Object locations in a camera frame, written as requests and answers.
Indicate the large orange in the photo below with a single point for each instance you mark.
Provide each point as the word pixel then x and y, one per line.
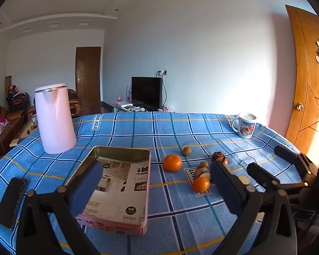
pixel 172 162

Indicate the blue checked tablecloth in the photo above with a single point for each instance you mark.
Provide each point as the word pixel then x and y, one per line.
pixel 138 130

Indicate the white printed mug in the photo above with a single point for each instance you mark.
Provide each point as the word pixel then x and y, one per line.
pixel 246 127

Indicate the dark brown door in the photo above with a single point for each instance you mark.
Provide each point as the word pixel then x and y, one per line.
pixel 88 77

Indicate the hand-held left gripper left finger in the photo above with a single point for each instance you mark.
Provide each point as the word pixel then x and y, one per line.
pixel 88 183

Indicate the black smartphone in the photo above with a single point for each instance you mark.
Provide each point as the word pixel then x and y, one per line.
pixel 11 202

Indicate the dark brown mangosteen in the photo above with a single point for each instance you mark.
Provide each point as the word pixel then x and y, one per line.
pixel 203 173
pixel 218 156

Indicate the white flat box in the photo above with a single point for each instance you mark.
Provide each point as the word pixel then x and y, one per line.
pixel 123 103

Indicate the brass door knob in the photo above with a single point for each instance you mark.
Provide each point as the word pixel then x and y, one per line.
pixel 299 106

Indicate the pink packet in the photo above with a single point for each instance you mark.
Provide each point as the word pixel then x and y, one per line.
pixel 168 109

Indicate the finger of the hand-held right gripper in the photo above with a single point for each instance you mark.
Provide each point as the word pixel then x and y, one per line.
pixel 287 152
pixel 263 176

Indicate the light wooden door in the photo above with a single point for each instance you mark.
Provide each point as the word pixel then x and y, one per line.
pixel 303 71

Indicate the brown leather armchair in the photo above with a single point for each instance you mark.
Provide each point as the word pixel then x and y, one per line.
pixel 74 102

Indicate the coffee table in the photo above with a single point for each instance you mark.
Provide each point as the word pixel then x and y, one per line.
pixel 26 132

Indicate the white television stand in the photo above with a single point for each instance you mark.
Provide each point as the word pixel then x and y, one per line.
pixel 127 109

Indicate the wall socket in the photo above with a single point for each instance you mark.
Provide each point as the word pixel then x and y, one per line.
pixel 162 72

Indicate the small brown round fruit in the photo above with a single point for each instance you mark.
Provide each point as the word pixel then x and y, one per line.
pixel 186 151
pixel 203 164

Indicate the small speckled round fruit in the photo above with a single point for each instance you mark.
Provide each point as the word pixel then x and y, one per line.
pixel 243 179

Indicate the long brown leather sofa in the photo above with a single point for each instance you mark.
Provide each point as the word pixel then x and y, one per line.
pixel 12 123

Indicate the pink electric kettle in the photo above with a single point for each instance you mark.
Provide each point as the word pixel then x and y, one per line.
pixel 54 119

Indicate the small orange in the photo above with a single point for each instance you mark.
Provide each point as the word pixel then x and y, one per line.
pixel 201 184

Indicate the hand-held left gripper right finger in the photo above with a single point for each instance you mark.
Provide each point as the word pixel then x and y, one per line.
pixel 226 188

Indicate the stack of dark chairs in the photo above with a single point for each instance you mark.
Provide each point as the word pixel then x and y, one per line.
pixel 17 99

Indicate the black television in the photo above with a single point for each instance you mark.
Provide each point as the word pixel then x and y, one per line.
pixel 146 93

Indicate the brown wall hanging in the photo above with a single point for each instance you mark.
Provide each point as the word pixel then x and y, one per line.
pixel 8 80

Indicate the pink metal tin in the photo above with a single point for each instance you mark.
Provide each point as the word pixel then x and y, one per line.
pixel 122 154

